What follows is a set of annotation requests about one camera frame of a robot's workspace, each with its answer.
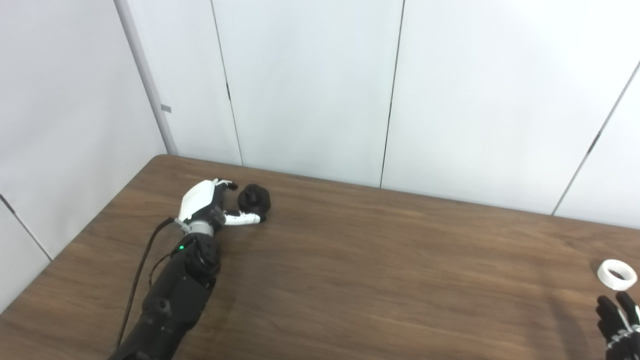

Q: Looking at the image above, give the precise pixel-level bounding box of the white and black right hand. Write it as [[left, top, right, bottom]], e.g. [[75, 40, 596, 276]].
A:
[[595, 292, 640, 360]]

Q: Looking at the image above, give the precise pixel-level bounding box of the white and black left hand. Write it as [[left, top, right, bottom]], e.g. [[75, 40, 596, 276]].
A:
[[177, 178, 266, 236]]

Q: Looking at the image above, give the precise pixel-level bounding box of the round black part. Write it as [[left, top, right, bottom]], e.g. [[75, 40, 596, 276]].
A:
[[237, 184, 272, 214]]

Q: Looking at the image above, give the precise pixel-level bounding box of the white ring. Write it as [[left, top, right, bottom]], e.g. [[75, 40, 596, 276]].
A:
[[597, 259, 639, 291]]

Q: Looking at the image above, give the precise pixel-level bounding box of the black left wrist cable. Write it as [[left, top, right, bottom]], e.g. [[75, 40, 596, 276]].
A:
[[116, 217, 177, 351]]

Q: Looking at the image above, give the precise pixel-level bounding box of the grey wall pole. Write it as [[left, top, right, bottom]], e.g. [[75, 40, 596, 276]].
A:
[[114, 0, 179, 156]]

